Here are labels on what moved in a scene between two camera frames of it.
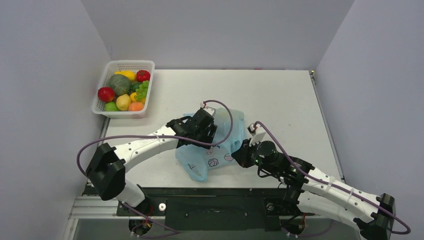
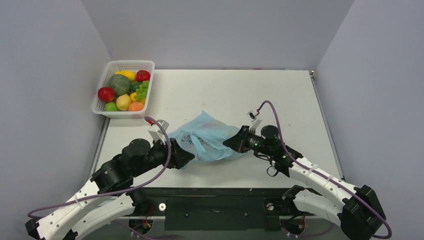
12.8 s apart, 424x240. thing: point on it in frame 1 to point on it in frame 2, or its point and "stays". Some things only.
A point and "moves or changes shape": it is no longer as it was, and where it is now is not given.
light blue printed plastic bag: [195, 160] moves or changes shape
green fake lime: [111, 106] stays
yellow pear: [123, 102] stays
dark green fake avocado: [135, 86] stays
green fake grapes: [141, 92] stays
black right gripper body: [241, 154] to [243, 141]
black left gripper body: [207, 135] to [162, 153]
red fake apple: [106, 94] stays
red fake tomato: [142, 75] stays
